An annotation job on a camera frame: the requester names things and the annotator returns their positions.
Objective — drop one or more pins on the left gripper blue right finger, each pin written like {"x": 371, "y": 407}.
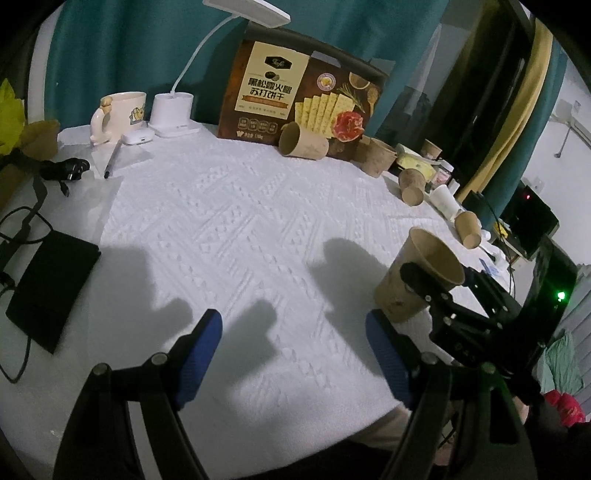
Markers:
{"x": 387, "y": 345}

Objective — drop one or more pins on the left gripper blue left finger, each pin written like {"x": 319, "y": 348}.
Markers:
{"x": 196, "y": 351}

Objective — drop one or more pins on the brown paper cup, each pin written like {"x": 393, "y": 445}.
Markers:
{"x": 424, "y": 269}
{"x": 468, "y": 228}

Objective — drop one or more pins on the blue white packet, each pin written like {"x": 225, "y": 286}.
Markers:
{"x": 489, "y": 268}

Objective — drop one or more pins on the black monitor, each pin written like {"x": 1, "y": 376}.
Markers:
{"x": 528, "y": 219}

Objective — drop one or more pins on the white tablecloth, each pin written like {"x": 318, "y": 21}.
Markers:
{"x": 290, "y": 252}

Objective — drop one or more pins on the white paper cup lying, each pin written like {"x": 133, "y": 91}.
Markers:
{"x": 445, "y": 202}

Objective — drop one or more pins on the small jar white lid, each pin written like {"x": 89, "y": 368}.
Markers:
{"x": 443, "y": 174}

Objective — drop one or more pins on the printed paper cup lying center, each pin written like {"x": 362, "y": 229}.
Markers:
{"x": 412, "y": 184}

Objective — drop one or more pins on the black wallet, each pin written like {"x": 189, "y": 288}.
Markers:
{"x": 45, "y": 295}

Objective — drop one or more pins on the upright paper cup far back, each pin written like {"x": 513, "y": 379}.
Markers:
{"x": 430, "y": 151}

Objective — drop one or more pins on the yellow butter box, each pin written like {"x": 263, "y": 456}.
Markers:
{"x": 409, "y": 159}

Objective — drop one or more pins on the upright paper cup by box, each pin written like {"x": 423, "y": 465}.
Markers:
{"x": 374, "y": 156}

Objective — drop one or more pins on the black pen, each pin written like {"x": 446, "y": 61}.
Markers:
{"x": 112, "y": 160}

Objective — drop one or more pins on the white earbuds case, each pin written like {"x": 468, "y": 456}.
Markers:
{"x": 137, "y": 137}

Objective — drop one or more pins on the small paper cup lying by box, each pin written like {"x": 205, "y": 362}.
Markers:
{"x": 297, "y": 141}

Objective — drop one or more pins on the white desk lamp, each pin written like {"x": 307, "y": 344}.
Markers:
{"x": 208, "y": 46}

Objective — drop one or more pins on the cream cartoon mug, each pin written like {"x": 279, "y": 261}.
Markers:
{"x": 117, "y": 114}

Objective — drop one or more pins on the yellow curtain strip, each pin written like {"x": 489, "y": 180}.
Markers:
{"x": 519, "y": 113}

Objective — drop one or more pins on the brown cracker box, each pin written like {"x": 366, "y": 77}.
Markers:
{"x": 280, "y": 76}

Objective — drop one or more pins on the yellow plastic bag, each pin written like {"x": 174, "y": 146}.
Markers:
{"x": 12, "y": 118}

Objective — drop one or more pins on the teal curtain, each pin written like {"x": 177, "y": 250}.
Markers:
{"x": 103, "y": 47}

